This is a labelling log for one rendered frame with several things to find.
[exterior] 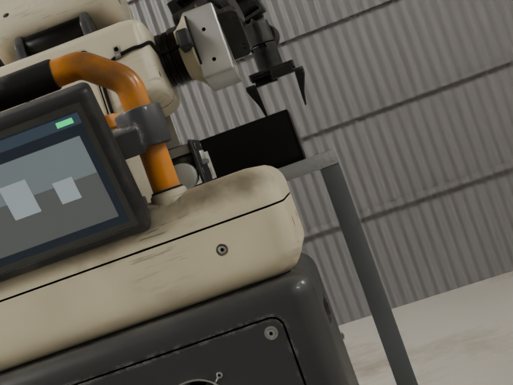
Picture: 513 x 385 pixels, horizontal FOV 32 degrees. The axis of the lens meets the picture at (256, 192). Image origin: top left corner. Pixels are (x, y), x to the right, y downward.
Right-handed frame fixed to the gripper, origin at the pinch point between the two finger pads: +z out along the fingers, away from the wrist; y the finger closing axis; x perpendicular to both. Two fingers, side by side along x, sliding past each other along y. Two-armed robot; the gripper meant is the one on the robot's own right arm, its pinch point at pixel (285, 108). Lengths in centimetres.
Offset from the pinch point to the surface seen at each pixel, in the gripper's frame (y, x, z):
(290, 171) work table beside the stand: 2.8, 19.2, 13.3
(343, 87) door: -22, -223, -15
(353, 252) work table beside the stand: -3.5, 19.1, 32.6
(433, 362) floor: -15, -110, 91
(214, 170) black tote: 18.3, 7.6, 7.7
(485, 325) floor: -38, -137, 91
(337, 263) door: 8, -227, 62
